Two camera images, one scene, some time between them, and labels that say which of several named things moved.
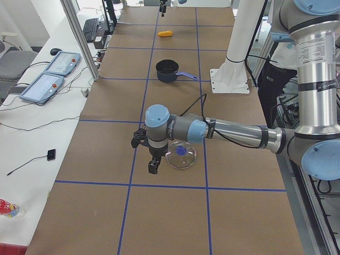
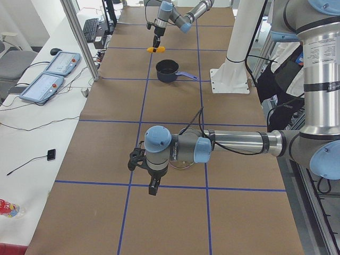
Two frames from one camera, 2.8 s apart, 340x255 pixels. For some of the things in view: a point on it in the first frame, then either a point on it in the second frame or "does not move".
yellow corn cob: (165, 34) to (159, 49)
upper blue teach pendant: (64, 63) does not move
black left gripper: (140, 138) to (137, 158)
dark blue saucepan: (167, 71) does not move
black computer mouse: (54, 51) does not move
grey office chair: (13, 62) does not move
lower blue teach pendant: (42, 88) does not move
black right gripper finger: (162, 7) to (159, 32)
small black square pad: (51, 154) does not move
